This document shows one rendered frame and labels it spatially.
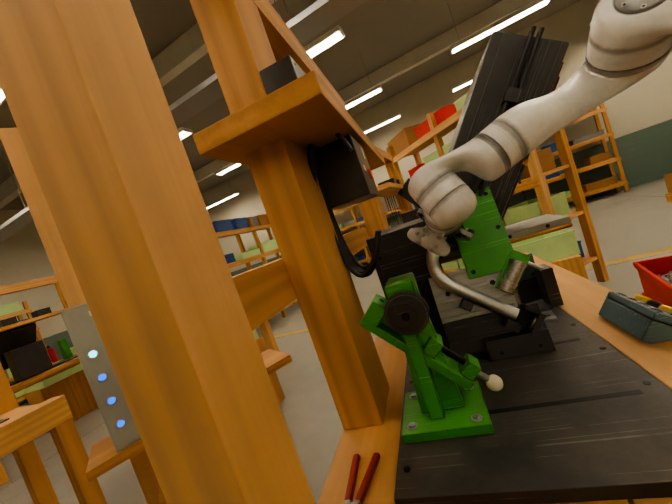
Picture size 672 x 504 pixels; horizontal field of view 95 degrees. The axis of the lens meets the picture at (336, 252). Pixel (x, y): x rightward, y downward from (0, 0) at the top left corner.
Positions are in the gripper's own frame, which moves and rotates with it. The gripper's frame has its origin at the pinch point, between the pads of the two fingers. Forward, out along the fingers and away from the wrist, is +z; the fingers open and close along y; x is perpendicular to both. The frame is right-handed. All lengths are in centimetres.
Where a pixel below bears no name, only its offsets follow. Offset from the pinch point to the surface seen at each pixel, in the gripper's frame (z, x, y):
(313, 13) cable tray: 150, -139, 208
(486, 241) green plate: 2.9, -2.0, -9.9
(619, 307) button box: 3.0, -1.9, -39.1
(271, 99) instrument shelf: -39.1, -0.8, 30.5
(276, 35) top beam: -13, -24, 63
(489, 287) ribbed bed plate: 4.9, 7.4, -16.0
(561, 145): 256, -153, -29
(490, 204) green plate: 3.0, -10.6, -6.2
